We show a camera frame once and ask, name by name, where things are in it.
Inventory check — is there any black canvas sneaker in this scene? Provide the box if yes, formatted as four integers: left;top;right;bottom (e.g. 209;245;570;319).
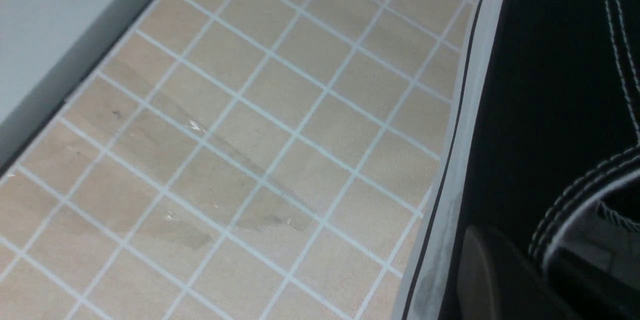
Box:
390;0;640;320

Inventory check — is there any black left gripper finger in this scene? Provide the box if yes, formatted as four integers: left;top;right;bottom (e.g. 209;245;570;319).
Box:
457;225;582;320

